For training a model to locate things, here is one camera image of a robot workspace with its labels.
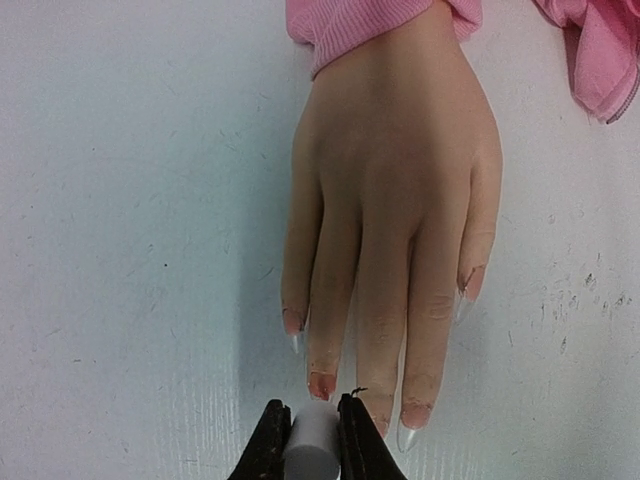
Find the pink zip hoodie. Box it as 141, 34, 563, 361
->
285, 1, 639, 124

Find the mannequin hand with long nails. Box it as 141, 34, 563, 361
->
281, 1, 503, 450

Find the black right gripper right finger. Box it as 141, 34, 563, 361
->
338, 388, 407, 480

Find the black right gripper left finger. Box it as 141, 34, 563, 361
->
228, 399, 292, 480

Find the white nail polish cap brush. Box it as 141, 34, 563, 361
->
283, 400, 340, 480

